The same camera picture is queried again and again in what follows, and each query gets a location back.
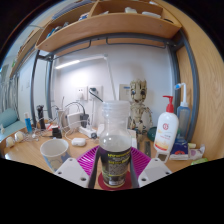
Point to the small white round object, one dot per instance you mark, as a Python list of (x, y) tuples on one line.
[(19, 136), (10, 142)]

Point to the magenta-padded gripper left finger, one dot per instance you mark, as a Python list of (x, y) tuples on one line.
[(70, 171)]

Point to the white charger block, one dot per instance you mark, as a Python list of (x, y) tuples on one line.
[(73, 120)]

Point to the white crumpled packet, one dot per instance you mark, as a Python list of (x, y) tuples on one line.
[(196, 153)]

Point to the black plug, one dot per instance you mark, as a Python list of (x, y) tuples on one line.
[(84, 120)]

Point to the grey metal frame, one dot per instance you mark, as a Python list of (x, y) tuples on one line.
[(194, 86)]

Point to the black electric shaver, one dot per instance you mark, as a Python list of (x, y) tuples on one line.
[(40, 116)]

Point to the brown tree figure toy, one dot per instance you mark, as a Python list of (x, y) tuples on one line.
[(138, 106)]

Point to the small blue white bottle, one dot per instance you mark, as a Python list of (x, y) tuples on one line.
[(28, 125)]

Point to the white pump bottle red top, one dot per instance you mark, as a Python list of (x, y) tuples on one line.
[(166, 131)]

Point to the flat round red coaster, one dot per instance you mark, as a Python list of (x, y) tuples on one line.
[(100, 183)]

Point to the white desk lamp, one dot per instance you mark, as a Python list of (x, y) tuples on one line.
[(68, 64)]

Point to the dark comb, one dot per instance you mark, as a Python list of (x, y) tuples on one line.
[(147, 149)]

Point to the white wall socket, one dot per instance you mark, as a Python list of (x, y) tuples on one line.
[(81, 93), (96, 95)]

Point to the white tissue pack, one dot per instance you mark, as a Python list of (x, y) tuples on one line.
[(134, 140)]

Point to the wooden shelf unit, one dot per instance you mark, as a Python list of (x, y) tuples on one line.
[(110, 28)]

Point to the white wall panel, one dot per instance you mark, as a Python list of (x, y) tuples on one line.
[(124, 92)]

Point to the teal pillow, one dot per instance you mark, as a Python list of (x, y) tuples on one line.
[(9, 121)]

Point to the long wooden wall shelf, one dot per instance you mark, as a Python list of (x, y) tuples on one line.
[(25, 50)]

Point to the white power strip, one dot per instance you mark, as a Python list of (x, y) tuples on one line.
[(87, 132)]

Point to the clear plastic drink bottle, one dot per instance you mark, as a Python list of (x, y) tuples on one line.
[(115, 150)]

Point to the white cup with blue print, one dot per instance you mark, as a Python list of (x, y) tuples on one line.
[(55, 150)]

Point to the small white digital timer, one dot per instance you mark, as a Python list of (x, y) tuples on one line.
[(162, 157)]

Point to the blue box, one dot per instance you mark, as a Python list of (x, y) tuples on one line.
[(179, 149)]

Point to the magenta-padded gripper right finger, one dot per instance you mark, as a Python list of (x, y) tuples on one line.
[(155, 171)]

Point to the small white oval case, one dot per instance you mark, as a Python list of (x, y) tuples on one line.
[(78, 142)]

